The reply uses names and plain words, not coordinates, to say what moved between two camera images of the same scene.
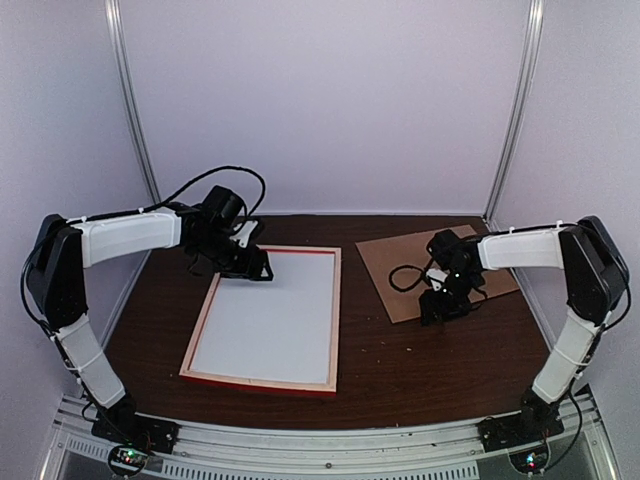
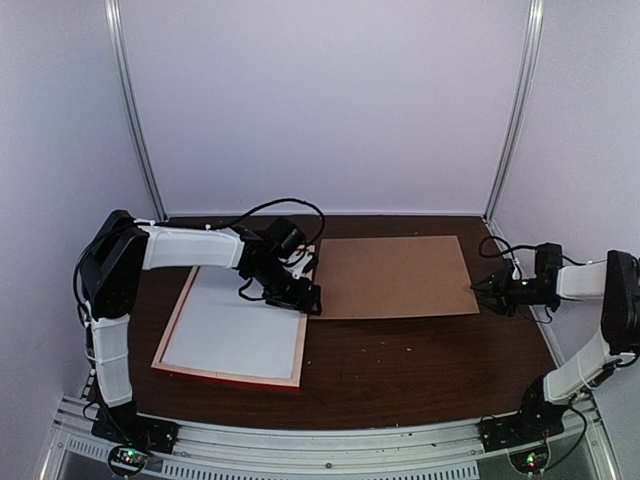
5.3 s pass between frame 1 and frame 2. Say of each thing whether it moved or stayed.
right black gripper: moved
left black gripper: moved
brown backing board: moved
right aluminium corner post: stayed
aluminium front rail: stayed
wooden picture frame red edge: moved
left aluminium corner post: stayed
